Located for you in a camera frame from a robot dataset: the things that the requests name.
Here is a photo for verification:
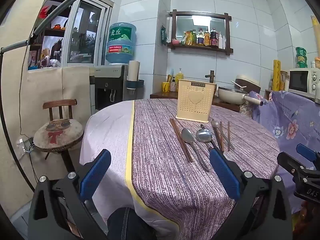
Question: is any purple striped tablecloth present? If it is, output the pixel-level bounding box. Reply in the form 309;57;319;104
126;98;280;240

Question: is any yellow patterned roll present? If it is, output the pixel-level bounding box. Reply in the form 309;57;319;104
272;59;282;92

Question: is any white microwave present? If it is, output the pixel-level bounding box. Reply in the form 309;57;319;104
288;68;320;102

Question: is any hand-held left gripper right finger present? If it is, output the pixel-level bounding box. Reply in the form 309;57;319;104
209;149;293;240

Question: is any glass jar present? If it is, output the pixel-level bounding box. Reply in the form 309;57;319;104
280;70;288;91

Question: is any blue water bottle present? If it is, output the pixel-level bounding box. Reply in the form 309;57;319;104
105;22;137;65

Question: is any white power strip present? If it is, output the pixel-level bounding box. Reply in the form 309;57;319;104
16;137;34;153

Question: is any round printed seat cushion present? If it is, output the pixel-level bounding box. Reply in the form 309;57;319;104
33;117;85;153

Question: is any cluttered storage shelf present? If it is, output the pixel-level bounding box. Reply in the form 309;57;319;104
27;0;73;70

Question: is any cream plastic utensil holder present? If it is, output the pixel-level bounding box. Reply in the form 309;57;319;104
175;79;217;121

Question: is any wooden framed mirror shelf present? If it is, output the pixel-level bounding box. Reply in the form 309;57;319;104
167;10;234;54

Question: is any brown and cream rice cooker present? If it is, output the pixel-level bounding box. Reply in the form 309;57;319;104
236;74;262;93

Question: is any bronze faucet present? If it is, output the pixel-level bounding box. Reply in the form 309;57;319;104
205;70;216;84

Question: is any beige cloth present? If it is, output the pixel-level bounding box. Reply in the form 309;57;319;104
21;65;92;141

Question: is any round metal spoon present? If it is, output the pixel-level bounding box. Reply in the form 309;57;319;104
195;128;217;152

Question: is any wooden chair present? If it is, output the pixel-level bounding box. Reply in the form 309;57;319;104
41;99;80;173

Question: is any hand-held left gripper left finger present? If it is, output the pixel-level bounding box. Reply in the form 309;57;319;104
28;149;112;240

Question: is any purple floral cloth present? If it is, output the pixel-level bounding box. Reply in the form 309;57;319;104
249;90;320;213

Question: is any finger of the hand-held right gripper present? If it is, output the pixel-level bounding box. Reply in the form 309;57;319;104
296;143;320;167
277;151;309;179

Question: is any small metal spoon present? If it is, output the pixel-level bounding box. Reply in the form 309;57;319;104
211;119;235;151

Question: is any paper towel roll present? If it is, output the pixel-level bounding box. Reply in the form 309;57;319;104
127;60;140;82

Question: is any dark soy sauce bottle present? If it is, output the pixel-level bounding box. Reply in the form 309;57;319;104
209;27;219;47

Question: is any yellow soap bottle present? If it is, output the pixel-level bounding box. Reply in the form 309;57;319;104
175;68;184;86

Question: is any sliding glass window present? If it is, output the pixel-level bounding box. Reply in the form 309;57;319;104
61;0;113;66

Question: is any white tablecloth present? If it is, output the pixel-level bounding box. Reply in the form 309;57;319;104
79;100;180;240

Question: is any pale yellow roll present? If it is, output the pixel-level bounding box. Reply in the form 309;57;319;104
311;15;320;53

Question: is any cream pot with glass lid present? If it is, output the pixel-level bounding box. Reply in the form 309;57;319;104
218;86;264;106

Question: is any stack of green noodle cups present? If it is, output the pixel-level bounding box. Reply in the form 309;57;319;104
295;46;308;69

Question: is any small-flower patterned cushion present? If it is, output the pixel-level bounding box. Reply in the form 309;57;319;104
239;104;253;118

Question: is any water dispenser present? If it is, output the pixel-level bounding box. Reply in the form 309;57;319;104
89;64;129;110

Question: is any person's leg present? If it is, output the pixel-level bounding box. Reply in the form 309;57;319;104
107;207;158;240

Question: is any large oval metal spoon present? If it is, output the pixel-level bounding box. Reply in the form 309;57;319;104
181;127;210;173

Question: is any long reddish-brown chopstick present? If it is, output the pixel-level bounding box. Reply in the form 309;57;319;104
172;118;194;162
170;118;191;163

